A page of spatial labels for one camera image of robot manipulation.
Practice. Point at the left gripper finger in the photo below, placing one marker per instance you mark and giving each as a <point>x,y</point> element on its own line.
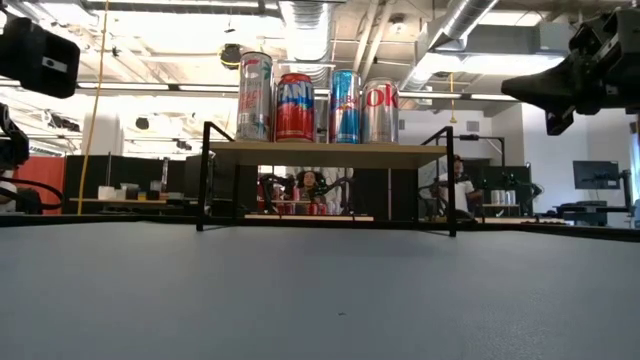
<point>35,55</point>

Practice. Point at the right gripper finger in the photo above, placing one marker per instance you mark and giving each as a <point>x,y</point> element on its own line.
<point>550,87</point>

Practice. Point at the silver Diet Coke can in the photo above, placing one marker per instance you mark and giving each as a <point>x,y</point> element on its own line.
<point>380,120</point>

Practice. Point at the blue silver Red Bull can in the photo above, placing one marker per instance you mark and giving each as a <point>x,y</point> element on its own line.
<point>345,110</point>

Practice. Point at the white Celsius Peach Vibe can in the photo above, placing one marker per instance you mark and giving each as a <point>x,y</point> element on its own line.
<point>255,100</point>

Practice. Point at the red Fanta strawberry can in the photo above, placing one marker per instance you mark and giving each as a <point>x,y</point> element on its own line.
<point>295,115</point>

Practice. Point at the black background robot arm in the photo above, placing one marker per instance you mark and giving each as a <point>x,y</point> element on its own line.
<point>277,187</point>
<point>340,192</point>

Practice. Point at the orange panel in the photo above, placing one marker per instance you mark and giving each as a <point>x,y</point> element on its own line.
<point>42,175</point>

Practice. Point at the black computer monitor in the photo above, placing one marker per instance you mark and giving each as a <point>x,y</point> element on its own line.
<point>596,174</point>

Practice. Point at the small white cylinder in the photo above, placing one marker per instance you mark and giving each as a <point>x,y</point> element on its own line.
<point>502,197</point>
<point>494,197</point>
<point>511,197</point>

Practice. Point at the black panel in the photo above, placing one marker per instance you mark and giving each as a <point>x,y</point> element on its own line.
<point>130,172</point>

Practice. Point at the dark desk with equipment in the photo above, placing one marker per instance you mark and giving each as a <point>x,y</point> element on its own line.
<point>590,210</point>

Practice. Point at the person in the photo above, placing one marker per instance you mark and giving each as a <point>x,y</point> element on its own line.
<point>460,190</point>
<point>309,182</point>

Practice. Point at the black round ceiling fixture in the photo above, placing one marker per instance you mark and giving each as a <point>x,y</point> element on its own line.
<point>230,55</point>

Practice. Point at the distant wooden table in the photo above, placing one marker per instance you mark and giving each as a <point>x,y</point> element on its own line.
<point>310,217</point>

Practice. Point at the blue table mat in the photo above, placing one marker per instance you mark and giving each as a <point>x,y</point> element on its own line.
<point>300,300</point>

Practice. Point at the black aluminium table frame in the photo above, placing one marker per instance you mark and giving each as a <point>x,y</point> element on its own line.
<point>50,220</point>

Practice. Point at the smooth silver ventilation duct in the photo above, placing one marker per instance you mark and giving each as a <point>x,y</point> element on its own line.
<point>460,20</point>

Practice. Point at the wooden shelf black metal frame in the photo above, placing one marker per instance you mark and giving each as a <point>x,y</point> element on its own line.
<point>325,155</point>

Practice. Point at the corrugated silver ventilation duct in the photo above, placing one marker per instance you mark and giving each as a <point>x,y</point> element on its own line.
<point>310,30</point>

